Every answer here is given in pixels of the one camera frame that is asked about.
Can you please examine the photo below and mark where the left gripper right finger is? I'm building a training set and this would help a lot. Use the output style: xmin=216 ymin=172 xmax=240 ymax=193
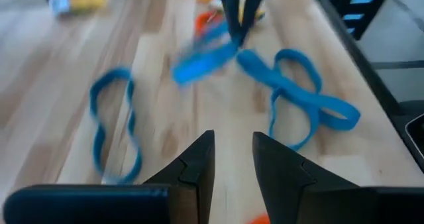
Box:
xmin=252 ymin=131 xmax=424 ymax=224

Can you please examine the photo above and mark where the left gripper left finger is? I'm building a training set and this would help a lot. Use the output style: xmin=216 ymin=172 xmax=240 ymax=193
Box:
xmin=2 ymin=129 xmax=216 ymax=224

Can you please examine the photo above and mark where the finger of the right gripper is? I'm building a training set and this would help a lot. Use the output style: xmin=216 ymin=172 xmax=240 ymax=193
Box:
xmin=238 ymin=0 xmax=268 ymax=48
xmin=217 ymin=0 xmax=242 ymax=48

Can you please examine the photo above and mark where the orange spiral hair tie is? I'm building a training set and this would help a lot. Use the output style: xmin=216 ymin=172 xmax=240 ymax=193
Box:
xmin=193 ymin=10 xmax=221 ymax=36
xmin=246 ymin=213 xmax=271 ymax=224

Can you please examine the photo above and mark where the thin blue rubber band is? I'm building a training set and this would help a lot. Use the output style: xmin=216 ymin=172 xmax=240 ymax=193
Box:
xmin=170 ymin=18 xmax=240 ymax=87
xmin=88 ymin=67 xmax=144 ymax=185
xmin=268 ymin=48 xmax=324 ymax=152

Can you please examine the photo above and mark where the wide blue rubber band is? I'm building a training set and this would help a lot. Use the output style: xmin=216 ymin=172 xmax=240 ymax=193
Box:
xmin=235 ymin=48 xmax=362 ymax=132

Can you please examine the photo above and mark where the black box with blue labels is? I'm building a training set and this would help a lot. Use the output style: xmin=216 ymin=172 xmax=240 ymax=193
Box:
xmin=326 ymin=0 xmax=395 ymax=41

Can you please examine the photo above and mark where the black aluminium table frame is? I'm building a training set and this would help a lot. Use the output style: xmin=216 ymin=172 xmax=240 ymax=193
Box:
xmin=316 ymin=0 xmax=424 ymax=174

